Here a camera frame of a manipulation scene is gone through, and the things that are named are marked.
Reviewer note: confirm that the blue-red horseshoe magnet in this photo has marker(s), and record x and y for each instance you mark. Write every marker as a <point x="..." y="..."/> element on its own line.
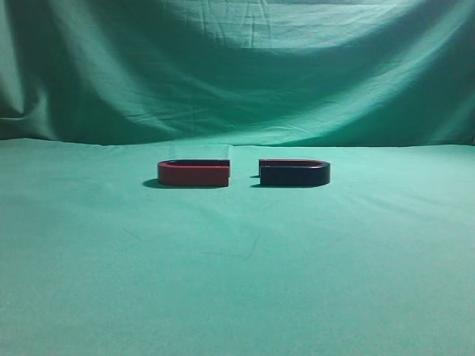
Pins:
<point x="294" y="172"/>

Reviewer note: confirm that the left red-blue horseshoe magnet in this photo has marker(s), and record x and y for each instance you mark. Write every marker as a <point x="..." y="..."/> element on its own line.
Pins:
<point x="194" y="172"/>

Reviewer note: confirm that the green cloth backdrop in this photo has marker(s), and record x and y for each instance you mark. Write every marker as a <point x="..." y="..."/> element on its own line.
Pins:
<point x="99" y="258"/>

